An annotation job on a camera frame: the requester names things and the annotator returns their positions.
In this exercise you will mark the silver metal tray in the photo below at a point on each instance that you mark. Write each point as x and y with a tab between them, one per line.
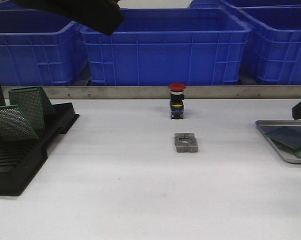
265	126

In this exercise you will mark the black slotted board rack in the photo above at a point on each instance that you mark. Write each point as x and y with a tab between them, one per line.
20	161

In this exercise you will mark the blue centre plastic crate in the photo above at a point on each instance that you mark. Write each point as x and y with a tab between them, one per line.
157	47

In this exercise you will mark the blue plastic crate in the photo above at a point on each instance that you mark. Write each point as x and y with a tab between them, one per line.
157	47
272	54
39	48

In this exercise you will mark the blue right plastic crate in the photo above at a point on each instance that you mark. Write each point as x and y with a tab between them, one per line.
272	54

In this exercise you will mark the blue left plastic crate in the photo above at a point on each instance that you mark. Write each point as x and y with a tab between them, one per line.
39	48

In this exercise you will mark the blue far right crate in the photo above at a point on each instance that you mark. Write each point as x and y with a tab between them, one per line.
233	4

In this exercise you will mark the blue far left crate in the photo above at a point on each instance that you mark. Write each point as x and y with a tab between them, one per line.
9	5

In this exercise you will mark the red emergency stop button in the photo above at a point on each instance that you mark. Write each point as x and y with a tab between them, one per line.
176	100

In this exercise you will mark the grey metal clamp block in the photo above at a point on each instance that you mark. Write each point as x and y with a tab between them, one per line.
185	143

